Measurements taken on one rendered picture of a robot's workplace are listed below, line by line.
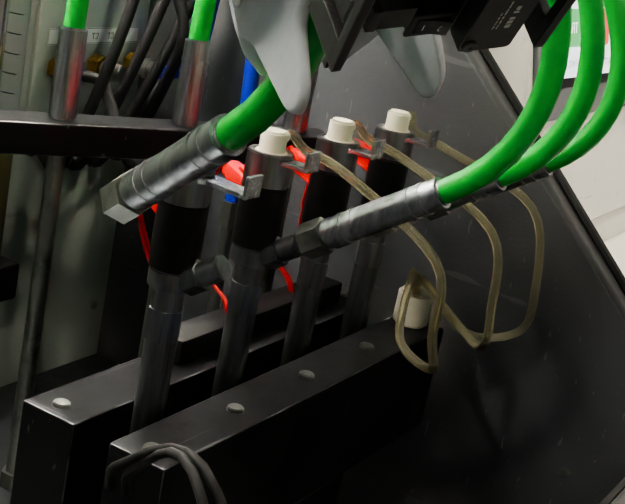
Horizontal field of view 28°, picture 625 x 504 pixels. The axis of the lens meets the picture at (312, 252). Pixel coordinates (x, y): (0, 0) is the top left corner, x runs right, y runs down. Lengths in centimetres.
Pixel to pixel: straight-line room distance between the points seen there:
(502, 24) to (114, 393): 42
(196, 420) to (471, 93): 35
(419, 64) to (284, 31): 5
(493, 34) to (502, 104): 54
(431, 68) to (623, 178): 94
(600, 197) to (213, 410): 65
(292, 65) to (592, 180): 87
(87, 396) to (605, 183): 72
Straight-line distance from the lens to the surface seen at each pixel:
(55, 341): 111
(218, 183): 66
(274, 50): 43
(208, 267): 67
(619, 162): 134
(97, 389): 73
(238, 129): 49
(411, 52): 44
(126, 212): 56
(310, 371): 80
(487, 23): 37
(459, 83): 93
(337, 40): 35
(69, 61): 82
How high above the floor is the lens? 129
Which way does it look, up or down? 17 degrees down
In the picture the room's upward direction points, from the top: 11 degrees clockwise
